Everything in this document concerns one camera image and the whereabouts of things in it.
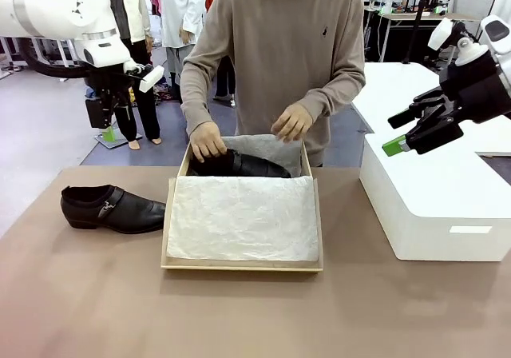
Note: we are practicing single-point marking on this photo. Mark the person left hand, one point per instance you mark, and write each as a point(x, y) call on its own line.
point(291, 122)

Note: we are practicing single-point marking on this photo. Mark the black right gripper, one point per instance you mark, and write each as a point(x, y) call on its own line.
point(479, 90)

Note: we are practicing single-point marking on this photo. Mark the wooden top background table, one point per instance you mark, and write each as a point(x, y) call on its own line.
point(431, 16)

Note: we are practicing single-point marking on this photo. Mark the mannequin white shirt grey shorts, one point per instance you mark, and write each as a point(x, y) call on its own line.
point(179, 14)

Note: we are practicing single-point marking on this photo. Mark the black leather buckle shoe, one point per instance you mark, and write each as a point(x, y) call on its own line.
point(247, 166)
point(116, 212)

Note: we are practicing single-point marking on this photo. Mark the white table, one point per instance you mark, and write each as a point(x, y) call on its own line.
point(391, 94)

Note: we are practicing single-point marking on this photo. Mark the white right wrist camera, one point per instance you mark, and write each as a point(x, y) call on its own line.
point(441, 34)

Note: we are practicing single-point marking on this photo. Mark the white tissue paper sheet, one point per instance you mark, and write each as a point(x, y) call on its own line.
point(243, 218)

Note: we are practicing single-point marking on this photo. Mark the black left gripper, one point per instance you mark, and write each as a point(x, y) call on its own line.
point(108, 82)

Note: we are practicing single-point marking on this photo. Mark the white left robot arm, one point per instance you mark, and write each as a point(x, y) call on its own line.
point(48, 2)

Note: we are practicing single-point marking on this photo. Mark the grey mannequin base plate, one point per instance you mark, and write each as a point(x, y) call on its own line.
point(116, 142)

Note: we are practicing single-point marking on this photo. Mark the colourful clothes pile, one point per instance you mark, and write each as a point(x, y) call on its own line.
point(163, 90)

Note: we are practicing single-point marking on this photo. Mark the person left forearm beige sleeve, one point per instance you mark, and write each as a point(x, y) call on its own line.
point(335, 94)

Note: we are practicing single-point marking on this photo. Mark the brown cardboard shoe box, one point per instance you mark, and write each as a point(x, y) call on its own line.
point(239, 265)

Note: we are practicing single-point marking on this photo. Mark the white plastic bin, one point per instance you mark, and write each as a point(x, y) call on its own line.
point(439, 198)

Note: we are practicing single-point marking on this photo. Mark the person right forearm beige sleeve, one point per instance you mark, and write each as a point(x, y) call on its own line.
point(195, 90)

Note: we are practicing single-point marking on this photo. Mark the person torso beige sweater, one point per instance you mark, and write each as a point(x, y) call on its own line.
point(279, 54)

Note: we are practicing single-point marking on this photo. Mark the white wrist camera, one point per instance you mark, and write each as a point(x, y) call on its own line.
point(441, 34)
point(151, 78)

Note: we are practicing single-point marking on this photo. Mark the person right hand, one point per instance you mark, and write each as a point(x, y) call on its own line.
point(205, 142)

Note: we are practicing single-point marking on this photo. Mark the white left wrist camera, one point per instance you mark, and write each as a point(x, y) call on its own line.
point(151, 78)

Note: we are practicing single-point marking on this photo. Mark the black tripod pole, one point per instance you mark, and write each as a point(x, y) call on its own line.
point(417, 22)

